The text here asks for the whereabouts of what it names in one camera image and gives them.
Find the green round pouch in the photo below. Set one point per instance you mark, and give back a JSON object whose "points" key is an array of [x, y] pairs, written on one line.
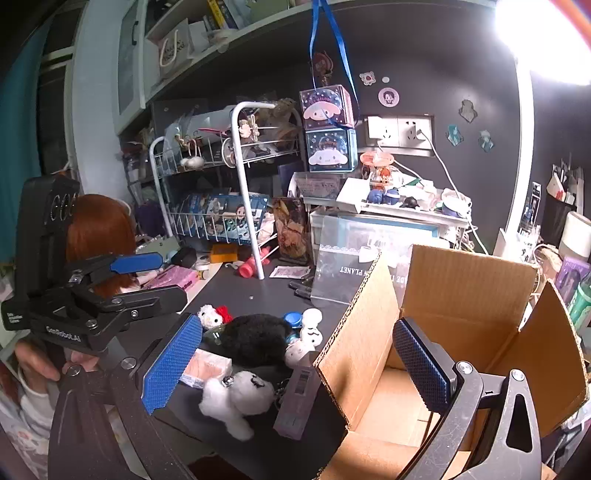
{"points": [[210, 336]]}

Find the small white jar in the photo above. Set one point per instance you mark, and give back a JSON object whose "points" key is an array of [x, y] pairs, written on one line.
{"points": [[202, 270]]}

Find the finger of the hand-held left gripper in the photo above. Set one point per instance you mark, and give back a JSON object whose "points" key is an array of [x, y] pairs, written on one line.
{"points": [[147, 297], [134, 263]]}

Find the orange box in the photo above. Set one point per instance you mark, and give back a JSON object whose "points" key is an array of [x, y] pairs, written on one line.
{"points": [[224, 253]]}

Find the pink cartoon box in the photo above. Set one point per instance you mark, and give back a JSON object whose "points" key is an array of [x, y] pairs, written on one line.
{"points": [[328, 108]]}

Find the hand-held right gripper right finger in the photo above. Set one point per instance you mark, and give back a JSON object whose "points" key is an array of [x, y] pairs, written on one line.
{"points": [[420, 369]]}

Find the anime poster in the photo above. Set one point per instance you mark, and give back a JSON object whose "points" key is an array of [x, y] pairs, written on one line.
{"points": [[221, 217]]}

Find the black fluffy plush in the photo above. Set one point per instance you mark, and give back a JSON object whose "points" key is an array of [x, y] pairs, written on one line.
{"points": [[254, 337]]}

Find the clear labelled box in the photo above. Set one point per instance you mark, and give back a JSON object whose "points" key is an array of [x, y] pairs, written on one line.
{"points": [[323, 184]]}

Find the white round figure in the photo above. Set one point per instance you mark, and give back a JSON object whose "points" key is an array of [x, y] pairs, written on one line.
{"points": [[298, 354]]}

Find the white cylinder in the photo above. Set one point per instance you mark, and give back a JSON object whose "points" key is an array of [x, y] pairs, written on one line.
{"points": [[576, 240]]}

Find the white plush with red bow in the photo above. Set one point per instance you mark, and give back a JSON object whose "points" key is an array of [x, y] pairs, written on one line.
{"points": [[207, 316]]}

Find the white paper bag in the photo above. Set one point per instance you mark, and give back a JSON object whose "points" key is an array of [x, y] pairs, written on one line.
{"points": [[175, 50]]}

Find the black pen holder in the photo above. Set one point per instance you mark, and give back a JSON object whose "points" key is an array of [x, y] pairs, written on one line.
{"points": [[563, 203]]}

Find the blue capped small figure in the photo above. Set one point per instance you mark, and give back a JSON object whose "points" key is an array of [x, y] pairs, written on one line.
{"points": [[292, 319]]}

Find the person's left hand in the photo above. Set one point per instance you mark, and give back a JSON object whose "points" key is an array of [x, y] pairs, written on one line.
{"points": [[37, 362]]}

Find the clear printed plastic bag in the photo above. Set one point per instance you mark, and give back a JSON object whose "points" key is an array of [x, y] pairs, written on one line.
{"points": [[351, 258]]}

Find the cardboard box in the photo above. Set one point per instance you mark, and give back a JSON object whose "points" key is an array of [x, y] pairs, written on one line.
{"points": [[461, 286]]}

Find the red bottle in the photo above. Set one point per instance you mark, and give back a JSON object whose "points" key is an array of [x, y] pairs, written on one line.
{"points": [[249, 267]]}

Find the grey and white sock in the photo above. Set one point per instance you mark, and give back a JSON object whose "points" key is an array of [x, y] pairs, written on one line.
{"points": [[295, 401]]}

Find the white cupboard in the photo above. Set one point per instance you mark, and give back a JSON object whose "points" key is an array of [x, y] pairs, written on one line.
{"points": [[129, 55]]}

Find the green can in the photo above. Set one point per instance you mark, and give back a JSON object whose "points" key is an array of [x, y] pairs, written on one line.
{"points": [[582, 300]]}

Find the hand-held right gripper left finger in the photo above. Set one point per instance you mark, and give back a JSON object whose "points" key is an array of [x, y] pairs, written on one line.
{"points": [[171, 364]]}

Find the person's left forearm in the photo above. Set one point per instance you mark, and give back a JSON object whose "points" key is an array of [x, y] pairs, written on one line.
{"points": [[37, 406]]}

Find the purple box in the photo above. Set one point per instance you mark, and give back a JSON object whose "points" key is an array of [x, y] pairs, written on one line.
{"points": [[572, 279]]}

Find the orange-haired figure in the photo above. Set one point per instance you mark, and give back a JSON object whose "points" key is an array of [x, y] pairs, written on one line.
{"points": [[381, 173]]}

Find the white flat packet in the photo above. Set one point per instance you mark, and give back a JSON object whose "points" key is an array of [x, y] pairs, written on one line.
{"points": [[288, 272]]}

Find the black pen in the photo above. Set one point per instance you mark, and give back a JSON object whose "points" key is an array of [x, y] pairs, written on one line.
{"points": [[301, 284]]}

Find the brown anime picture card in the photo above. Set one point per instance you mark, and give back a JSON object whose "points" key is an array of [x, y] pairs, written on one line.
{"points": [[291, 230]]}

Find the pink packet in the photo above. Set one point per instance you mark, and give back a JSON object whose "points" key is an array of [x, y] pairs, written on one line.
{"points": [[207, 367]]}

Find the white desk lamp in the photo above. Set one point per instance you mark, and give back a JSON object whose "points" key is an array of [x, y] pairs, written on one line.
{"points": [[521, 161]]}

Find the red-haired doll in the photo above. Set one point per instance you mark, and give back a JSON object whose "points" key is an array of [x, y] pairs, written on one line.
{"points": [[97, 230]]}

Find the white plush dog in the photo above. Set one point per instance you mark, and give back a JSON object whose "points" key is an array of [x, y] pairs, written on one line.
{"points": [[226, 401]]}

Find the round wall badge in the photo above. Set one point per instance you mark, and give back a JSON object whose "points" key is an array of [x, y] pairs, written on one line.
{"points": [[388, 97]]}

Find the blue cartoon box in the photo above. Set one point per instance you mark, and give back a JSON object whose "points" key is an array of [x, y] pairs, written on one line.
{"points": [[330, 150]]}

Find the wall socket panel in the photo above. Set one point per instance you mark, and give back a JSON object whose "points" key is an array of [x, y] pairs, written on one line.
{"points": [[397, 131]]}

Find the white tray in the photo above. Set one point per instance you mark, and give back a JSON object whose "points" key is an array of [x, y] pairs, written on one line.
{"points": [[353, 191]]}

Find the white snowman figure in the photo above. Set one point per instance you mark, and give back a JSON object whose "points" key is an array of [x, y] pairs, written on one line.
{"points": [[310, 330]]}

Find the teal curtain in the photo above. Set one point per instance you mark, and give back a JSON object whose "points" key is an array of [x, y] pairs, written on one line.
{"points": [[18, 138]]}

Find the blue ribbon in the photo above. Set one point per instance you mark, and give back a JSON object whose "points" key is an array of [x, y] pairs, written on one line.
{"points": [[313, 23]]}

